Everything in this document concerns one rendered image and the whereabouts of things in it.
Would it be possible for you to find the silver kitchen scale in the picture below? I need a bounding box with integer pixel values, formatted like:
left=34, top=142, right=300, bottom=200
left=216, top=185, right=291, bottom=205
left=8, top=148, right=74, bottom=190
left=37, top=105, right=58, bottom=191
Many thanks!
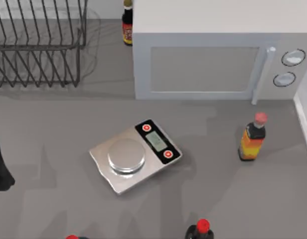
left=89, top=119, right=183, bottom=196

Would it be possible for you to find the dark bottle with red label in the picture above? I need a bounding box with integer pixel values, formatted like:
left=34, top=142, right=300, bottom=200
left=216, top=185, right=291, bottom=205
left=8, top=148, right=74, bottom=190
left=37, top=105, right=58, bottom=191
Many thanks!
left=122, top=0, right=134, bottom=46

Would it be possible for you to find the orange label bottle pink cap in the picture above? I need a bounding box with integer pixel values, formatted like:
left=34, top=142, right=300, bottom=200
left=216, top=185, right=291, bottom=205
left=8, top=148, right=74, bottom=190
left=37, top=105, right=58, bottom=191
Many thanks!
left=238, top=112, right=268, bottom=162

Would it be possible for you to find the pale microwave oven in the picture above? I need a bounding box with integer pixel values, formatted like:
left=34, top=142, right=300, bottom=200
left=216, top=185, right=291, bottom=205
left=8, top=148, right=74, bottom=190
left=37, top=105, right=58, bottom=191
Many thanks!
left=132, top=0, right=307, bottom=101

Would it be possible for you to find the small microwave knob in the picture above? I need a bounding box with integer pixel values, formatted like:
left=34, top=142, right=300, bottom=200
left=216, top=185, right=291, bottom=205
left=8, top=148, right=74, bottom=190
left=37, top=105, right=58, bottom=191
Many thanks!
left=273, top=71, right=297, bottom=87

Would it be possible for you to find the large microwave knob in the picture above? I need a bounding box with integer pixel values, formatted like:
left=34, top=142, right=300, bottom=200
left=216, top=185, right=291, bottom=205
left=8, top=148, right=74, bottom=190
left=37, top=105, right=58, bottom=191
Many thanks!
left=281, top=48, right=307, bottom=67

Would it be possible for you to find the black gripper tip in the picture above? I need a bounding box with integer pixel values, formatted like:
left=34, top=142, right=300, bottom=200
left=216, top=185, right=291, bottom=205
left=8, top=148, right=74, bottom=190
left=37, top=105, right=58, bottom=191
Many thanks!
left=0, top=126, right=15, bottom=192

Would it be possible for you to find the microwave door handle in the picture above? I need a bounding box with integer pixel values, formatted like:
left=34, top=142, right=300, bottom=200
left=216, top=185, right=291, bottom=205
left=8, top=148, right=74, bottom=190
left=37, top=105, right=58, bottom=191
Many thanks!
left=251, top=46, right=277, bottom=105

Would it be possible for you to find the dark wire dish rack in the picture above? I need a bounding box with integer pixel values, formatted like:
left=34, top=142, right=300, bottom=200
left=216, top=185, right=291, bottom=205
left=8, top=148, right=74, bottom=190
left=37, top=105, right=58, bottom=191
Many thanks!
left=0, top=0, right=89, bottom=88

